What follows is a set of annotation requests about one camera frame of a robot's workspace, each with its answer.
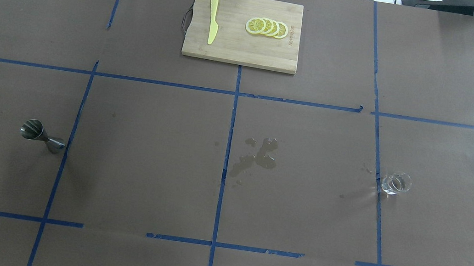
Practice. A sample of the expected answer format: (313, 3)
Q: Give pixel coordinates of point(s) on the bamboo cutting board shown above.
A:
(233, 44)

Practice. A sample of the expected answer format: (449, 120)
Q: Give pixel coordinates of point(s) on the clear glass cup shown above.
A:
(396, 183)

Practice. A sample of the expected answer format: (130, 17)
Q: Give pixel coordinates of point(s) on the front lemon slice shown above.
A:
(255, 25)

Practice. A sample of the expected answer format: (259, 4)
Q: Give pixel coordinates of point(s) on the rear lemon slice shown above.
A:
(282, 32)

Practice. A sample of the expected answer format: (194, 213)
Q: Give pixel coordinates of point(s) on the black box with label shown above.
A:
(465, 7)

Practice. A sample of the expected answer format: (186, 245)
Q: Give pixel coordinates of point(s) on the steel double jigger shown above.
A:
(34, 130)

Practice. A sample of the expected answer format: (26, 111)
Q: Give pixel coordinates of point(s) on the yellow plastic knife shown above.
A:
(213, 26)

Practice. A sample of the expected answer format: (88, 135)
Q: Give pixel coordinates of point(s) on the lemon slice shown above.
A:
(275, 29)
(282, 32)
(255, 25)
(268, 28)

